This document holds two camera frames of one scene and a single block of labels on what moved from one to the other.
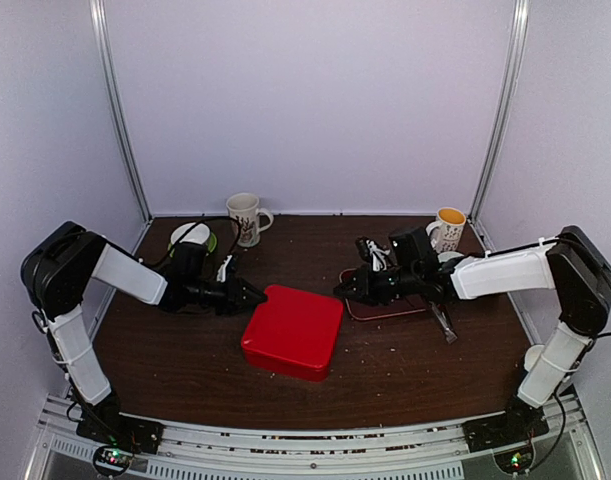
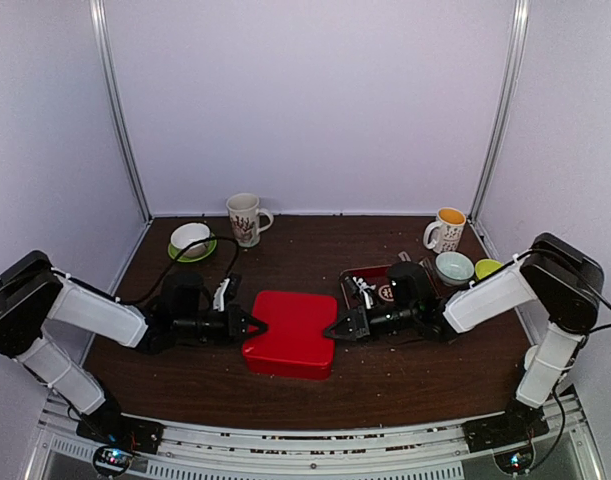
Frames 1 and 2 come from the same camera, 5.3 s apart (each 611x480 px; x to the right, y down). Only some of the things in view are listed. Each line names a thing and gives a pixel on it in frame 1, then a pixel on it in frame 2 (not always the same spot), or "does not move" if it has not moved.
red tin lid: (294, 325) does not move
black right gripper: (364, 289) to (329, 329)
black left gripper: (242, 306) to (233, 325)
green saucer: (211, 247) does not move
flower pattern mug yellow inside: (445, 233) does not move
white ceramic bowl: (200, 233) does not move
